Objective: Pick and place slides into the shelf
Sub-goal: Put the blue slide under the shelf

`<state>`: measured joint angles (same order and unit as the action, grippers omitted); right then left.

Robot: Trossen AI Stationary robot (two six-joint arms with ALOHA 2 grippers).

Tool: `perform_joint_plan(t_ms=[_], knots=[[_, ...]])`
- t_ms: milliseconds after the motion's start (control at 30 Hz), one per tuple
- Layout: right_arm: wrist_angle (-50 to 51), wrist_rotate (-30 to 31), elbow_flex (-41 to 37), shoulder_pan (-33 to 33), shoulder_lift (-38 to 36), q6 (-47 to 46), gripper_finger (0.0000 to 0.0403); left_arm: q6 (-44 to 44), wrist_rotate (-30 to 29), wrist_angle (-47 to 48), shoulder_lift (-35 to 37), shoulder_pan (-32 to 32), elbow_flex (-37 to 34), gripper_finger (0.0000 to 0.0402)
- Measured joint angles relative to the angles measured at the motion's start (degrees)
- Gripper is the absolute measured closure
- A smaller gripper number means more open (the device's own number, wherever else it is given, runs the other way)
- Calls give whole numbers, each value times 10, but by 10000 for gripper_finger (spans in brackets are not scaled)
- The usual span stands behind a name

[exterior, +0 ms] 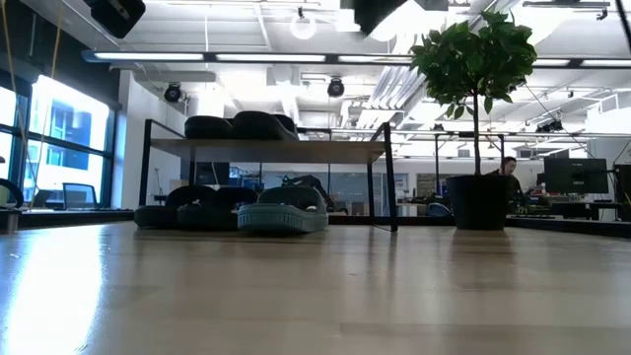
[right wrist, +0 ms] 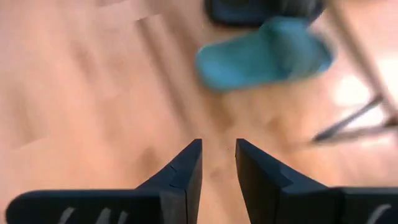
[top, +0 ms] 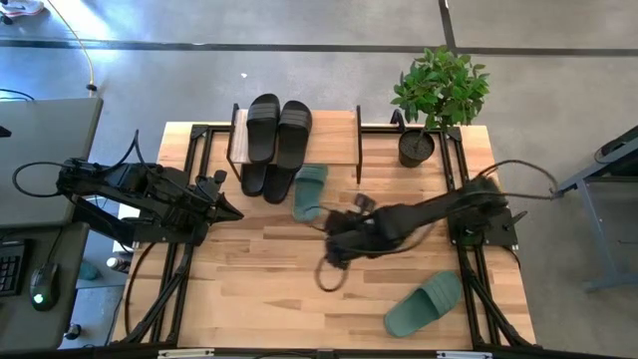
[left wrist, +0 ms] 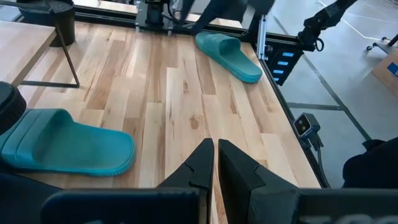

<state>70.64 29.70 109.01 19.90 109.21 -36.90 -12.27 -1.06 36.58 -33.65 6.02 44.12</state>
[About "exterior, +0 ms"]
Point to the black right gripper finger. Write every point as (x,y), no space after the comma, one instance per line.
(379,15)

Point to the black ceiling spotlight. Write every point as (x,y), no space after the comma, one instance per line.
(335,88)
(173,92)

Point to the person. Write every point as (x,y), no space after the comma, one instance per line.
(508,165)

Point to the black computer tower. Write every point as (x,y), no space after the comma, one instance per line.
(624,192)

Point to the wooden shelf black metal legs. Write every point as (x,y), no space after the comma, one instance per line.
(271,150)

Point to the blue office chair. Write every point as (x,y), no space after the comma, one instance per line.
(439,210)

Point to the white round ceiling lamp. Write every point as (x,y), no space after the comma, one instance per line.
(296,30)

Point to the linear ceiling light fixture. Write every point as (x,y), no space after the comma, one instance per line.
(148,56)

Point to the green leafy small tree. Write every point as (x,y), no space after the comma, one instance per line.
(473,59)

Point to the black aluminium table frame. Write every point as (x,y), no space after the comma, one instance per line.
(74,218)

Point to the black computer monitor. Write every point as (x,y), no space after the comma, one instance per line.
(577,175)

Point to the green slide sandal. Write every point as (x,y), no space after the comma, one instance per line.
(281,219)

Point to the black plant pot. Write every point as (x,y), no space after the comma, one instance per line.
(478,202)

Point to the dark framed screen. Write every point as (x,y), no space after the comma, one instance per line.
(66,196)

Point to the background black robot arm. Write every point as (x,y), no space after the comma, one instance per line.
(310,182)

